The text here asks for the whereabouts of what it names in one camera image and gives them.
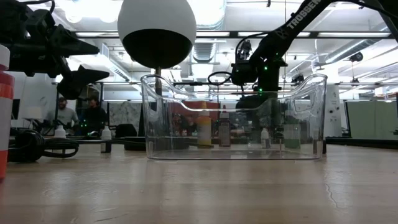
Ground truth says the small food coloring bottle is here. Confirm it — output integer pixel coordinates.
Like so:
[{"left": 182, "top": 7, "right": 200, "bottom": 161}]
[
  {"left": 99, "top": 125, "right": 113, "bottom": 154},
  {"left": 261, "top": 128, "right": 270, "bottom": 149},
  {"left": 54, "top": 125, "right": 67, "bottom": 139}
]

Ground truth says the yellow food coloring bottle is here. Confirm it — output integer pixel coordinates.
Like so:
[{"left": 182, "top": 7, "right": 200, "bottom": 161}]
[{"left": 197, "top": 101, "right": 213, "bottom": 149}]

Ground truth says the ceiling light bar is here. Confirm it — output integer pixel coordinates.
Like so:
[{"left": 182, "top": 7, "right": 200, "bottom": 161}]
[{"left": 71, "top": 30, "right": 393, "bottom": 39}]

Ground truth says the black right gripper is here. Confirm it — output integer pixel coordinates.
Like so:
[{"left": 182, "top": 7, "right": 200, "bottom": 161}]
[{"left": 235, "top": 73, "right": 282, "bottom": 150}]

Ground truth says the grey patterned board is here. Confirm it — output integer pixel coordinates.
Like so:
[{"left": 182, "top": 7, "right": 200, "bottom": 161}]
[{"left": 108, "top": 101, "right": 140, "bottom": 127}]

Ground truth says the black bag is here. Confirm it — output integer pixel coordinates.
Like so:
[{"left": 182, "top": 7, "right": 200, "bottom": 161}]
[{"left": 114, "top": 123, "right": 137, "bottom": 139}]

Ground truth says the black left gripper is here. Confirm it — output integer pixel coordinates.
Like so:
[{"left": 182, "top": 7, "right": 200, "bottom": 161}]
[{"left": 0, "top": 9, "right": 111, "bottom": 101}]

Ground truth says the red board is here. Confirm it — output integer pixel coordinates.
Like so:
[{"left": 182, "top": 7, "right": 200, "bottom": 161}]
[{"left": 170, "top": 101, "right": 221, "bottom": 124}]

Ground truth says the red food coloring bottle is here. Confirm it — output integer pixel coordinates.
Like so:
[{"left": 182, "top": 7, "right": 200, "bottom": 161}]
[{"left": 218, "top": 105, "right": 231, "bottom": 147}]

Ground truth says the silver ceiling duct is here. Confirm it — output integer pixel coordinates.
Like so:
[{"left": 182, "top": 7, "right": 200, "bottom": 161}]
[{"left": 323, "top": 39, "right": 389, "bottom": 65}]

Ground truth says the black lamp power cable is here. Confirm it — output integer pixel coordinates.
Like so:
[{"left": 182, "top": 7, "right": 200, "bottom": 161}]
[{"left": 7, "top": 129, "right": 80, "bottom": 163}]

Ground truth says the clear plastic bin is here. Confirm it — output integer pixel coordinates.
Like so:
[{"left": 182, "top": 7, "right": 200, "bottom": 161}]
[{"left": 140, "top": 73, "right": 328, "bottom": 161}]

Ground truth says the white globe table lamp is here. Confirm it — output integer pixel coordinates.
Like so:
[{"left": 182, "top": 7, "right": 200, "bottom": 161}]
[{"left": 117, "top": 0, "right": 197, "bottom": 152}]

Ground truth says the grey partition panel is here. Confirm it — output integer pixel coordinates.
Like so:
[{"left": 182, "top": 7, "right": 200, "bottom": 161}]
[{"left": 345, "top": 100, "right": 398, "bottom": 141}]

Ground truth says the green food coloring bottle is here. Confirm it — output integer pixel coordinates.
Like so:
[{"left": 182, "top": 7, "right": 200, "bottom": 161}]
[{"left": 284, "top": 108, "right": 302, "bottom": 149}]

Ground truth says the person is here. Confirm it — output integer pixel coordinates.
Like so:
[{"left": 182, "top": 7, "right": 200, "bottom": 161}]
[
  {"left": 79, "top": 95, "right": 109, "bottom": 135},
  {"left": 45, "top": 96, "right": 80, "bottom": 135}
]

